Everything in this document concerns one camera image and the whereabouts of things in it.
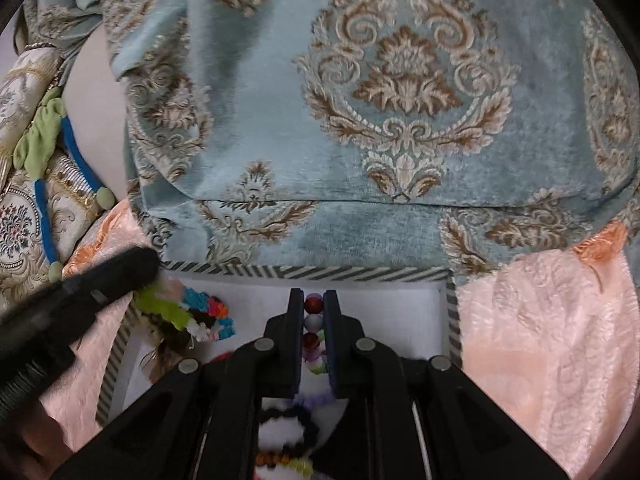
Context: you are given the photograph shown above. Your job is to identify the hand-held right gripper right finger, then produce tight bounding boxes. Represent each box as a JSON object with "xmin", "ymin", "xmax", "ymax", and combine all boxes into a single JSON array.
[{"xmin": 322, "ymin": 288, "xmax": 575, "ymax": 480}]

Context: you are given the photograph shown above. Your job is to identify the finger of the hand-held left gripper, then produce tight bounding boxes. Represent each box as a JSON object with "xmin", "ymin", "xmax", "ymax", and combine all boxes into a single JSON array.
[{"xmin": 59, "ymin": 247, "xmax": 162, "ymax": 319}]

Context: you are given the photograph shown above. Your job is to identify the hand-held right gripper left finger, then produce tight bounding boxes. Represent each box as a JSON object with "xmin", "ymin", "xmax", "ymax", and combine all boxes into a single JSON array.
[{"xmin": 50, "ymin": 287, "xmax": 306, "ymax": 480}]

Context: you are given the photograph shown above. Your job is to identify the green bead bracelet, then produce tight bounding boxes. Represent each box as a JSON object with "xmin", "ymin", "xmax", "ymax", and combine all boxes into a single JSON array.
[{"xmin": 133, "ymin": 284, "xmax": 199, "ymax": 334}]

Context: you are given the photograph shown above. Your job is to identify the purple bead bracelet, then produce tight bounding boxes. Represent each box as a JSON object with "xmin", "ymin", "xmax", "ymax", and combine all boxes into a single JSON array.
[{"xmin": 294, "ymin": 393, "xmax": 332, "ymax": 412}]

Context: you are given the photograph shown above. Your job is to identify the blue bead bracelet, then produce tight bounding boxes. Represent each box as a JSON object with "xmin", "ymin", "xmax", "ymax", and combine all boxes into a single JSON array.
[{"xmin": 180, "ymin": 287, "xmax": 239, "ymax": 343}]

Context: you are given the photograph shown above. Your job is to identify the striped cardboard box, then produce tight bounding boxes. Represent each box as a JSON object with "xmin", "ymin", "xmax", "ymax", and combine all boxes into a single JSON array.
[{"xmin": 95, "ymin": 260, "xmax": 462, "ymax": 427}]

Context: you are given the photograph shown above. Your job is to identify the brown scrunchie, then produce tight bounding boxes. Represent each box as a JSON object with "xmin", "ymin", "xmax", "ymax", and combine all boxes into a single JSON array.
[{"xmin": 192, "ymin": 309, "xmax": 222, "ymax": 332}]

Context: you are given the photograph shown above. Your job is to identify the leopard print bow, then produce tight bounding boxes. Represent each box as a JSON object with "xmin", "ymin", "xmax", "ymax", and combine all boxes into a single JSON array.
[{"xmin": 142, "ymin": 330, "xmax": 177, "ymax": 382}]

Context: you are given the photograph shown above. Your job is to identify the orange white bead bracelet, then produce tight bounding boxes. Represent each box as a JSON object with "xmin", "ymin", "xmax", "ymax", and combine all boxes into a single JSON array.
[{"xmin": 254, "ymin": 452, "xmax": 314, "ymax": 480}]

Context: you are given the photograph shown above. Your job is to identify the black scrunchie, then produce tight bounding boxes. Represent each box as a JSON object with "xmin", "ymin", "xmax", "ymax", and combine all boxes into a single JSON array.
[{"xmin": 256, "ymin": 406, "xmax": 322, "ymax": 457}]

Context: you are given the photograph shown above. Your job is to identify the cream floral embroidered cushion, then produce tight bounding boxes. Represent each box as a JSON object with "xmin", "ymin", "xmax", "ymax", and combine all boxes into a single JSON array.
[{"xmin": 0, "ymin": 152, "xmax": 108, "ymax": 311}]

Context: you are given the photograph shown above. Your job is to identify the beige sofa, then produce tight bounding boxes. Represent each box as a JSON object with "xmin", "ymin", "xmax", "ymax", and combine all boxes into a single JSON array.
[{"xmin": 62, "ymin": 25, "xmax": 132, "ymax": 201}]

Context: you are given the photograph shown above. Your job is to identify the green blue fabric tieback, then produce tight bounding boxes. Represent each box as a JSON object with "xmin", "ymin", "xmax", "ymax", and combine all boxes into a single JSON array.
[{"xmin": 12, "ymin": 87, "xmax": 115, "ymax": 282}]

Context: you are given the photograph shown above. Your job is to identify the pink textured blanket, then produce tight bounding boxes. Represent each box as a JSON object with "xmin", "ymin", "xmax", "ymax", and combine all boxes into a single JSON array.
[{"xmin": 37, "ymin": 199, "xmax": 640, "ymax": 480}]

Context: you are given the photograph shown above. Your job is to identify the cream embroidered bolster pillow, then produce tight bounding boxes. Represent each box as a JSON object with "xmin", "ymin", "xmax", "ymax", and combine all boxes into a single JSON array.
[{"xmin": 0, "ymin": 46, "xmax": 66, "ymax": 161}]

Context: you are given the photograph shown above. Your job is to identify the large blue damask cushion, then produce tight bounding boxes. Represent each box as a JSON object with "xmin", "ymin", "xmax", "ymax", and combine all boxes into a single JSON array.
[{"xmin": 102, "ymin": 0, "xmax": 640, "ymax": 278}]

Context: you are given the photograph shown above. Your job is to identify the small blue damask cushion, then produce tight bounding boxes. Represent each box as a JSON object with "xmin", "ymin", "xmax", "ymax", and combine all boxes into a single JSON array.
[{"xmin": 22, "ymin": 0, "xmax": 108, "ymax": 56}]

